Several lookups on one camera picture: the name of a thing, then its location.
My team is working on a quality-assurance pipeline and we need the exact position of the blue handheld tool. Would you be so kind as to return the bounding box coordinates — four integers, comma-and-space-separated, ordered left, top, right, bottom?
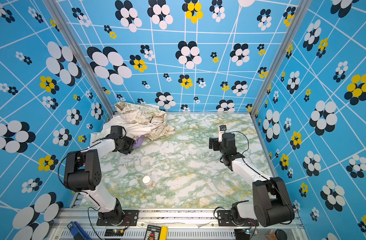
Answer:
67, 221, 92, 240

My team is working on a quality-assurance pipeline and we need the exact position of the brown black round jar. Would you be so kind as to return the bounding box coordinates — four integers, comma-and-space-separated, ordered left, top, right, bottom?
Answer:
265, 229, 288, 240

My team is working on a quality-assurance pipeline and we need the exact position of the aluminium front rail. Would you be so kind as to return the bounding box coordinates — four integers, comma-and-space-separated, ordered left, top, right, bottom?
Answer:
48, 208, 308, 240

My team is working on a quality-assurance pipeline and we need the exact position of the cream green-printed cloth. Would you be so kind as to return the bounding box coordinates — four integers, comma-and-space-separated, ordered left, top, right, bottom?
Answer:
115, 102, 175, 141

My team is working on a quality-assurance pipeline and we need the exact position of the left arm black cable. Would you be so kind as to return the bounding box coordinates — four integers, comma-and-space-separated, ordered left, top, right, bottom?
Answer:
57, 136, 112, 240

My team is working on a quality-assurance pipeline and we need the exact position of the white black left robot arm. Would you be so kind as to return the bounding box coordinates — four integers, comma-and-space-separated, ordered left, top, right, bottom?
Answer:
63, 126, 135, 222

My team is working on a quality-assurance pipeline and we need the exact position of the right controller board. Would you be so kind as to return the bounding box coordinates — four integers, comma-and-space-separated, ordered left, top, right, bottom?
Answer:
235, 229, 251, 240

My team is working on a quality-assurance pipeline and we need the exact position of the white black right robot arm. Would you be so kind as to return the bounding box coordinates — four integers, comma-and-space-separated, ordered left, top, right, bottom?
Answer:
209, 131, 295, 227

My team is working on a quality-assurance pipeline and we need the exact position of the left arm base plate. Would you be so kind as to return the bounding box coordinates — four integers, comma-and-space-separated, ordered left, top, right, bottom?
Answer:
97, 210, 140, 227

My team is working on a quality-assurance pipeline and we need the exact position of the aluminium corner post left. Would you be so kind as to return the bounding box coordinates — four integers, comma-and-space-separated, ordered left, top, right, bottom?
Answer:
43, 1, 115, 118

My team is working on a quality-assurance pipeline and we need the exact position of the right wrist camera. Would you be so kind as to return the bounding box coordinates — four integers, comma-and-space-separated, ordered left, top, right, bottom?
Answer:
218, 125, 227, 143

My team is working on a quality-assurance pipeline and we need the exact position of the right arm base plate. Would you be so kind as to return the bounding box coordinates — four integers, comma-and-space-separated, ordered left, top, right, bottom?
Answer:
213, 210, 259, 228

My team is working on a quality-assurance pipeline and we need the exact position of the left controller board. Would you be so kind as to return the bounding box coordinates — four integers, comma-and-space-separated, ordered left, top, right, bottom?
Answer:
104, 229, 125, 239

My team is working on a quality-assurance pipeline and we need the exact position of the purple printed cloth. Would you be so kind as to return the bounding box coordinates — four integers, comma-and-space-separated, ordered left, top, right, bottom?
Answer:
133, 135, 145, 149

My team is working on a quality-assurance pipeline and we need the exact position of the controller board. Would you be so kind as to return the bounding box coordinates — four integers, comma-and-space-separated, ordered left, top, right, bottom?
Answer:
104, 229, 125, 239
235, 229, 251, 240

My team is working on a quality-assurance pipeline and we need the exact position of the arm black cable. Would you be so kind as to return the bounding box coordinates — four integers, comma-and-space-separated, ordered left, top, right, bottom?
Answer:
57, 136, 112, 240
213, 130, 295, 229

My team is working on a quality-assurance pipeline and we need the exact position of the aluminium corner post right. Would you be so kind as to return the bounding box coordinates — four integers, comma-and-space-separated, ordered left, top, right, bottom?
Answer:
250, 0, 312, 118

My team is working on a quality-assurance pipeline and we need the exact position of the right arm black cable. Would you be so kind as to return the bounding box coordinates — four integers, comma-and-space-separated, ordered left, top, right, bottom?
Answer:
213, 130, 295, 229

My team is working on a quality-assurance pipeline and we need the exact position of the aluminium corner post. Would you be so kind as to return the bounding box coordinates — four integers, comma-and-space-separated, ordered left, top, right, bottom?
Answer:
43, 1, 115, 118
250, 0, 312, 118

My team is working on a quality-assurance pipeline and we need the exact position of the white capped pill bottle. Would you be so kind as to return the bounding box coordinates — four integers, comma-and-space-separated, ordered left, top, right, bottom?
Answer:
142, 176, 154, 188

